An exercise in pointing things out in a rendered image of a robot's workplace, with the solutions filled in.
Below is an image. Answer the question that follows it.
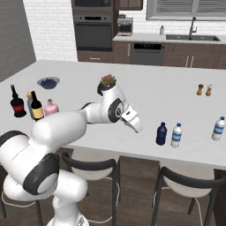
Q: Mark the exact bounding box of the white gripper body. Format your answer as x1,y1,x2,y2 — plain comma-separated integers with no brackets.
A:
120,105,145,134

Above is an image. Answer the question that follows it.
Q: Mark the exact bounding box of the dark blue plastic bottle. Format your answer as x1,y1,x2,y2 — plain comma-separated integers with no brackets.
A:
155,121,169,147

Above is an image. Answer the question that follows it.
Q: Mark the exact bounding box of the white plastic bottle blue label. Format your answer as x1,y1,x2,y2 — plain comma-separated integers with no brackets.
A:
211,116,226,141
169,122,184,149

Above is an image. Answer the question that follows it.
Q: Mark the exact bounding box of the potted succulent plant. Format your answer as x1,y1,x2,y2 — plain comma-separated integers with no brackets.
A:
99,73,117,89

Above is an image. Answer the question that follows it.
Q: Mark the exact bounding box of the black bar stool white seat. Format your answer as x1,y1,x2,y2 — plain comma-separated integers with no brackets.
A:
0,164,45,226
150,160,226,226
57,147,122,226

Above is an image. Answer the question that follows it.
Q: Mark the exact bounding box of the stainless dishwasher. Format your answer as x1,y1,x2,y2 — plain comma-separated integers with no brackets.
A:
129,41,165,66

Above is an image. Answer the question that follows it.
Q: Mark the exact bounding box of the brown pepper shaker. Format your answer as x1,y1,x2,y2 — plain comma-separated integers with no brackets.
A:
196,83,205,96

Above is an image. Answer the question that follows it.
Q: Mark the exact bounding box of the brown drawer under oven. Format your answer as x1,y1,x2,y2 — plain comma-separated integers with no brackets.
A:
76,49,114,64

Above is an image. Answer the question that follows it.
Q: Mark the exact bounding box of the brown shaker with white top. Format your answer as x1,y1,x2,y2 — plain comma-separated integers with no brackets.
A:
205,84,214,97

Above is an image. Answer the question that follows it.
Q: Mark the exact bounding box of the pink glass bottle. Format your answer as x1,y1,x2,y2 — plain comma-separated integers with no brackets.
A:
43,98,60,117

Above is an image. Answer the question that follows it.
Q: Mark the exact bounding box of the brown base cupboard run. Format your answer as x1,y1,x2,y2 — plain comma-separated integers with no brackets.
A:
162,42,226,71

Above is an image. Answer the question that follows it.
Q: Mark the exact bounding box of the bowl of blueberries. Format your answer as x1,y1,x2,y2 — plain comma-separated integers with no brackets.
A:
36,76,61,90

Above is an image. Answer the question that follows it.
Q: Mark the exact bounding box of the silver coffee machine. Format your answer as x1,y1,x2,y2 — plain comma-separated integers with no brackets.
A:
117,17,134,37

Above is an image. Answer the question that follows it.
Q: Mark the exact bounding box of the dark bottle with yellow label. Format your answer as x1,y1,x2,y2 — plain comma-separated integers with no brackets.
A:
30,90,45,123

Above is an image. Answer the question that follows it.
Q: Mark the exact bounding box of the dark kitchen sink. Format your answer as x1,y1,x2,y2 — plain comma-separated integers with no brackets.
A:
165,34,222,42

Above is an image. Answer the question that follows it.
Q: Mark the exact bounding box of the blue bottle with yellow cap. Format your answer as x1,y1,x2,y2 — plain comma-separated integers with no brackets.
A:
26,91,35,119

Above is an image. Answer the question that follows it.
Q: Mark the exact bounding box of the dark metal tap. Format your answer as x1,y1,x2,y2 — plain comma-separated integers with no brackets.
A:
188,16,199,37

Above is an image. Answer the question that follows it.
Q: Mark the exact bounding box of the dark bottle with red label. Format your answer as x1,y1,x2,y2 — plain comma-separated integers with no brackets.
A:
10,84,27,118

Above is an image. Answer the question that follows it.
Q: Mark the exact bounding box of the window with blinds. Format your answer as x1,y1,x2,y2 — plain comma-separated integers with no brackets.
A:
146,0,226,22

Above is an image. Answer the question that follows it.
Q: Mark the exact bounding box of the built-in microwave oven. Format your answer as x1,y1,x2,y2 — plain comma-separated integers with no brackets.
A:
71,0,114,11

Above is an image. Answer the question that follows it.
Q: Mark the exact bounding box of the built-in wall oven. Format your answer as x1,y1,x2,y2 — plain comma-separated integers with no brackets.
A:
72,11,114,53

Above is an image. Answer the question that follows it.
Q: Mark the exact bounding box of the dark wood wall cupboard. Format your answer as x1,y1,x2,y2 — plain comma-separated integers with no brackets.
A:
118,0,145,11

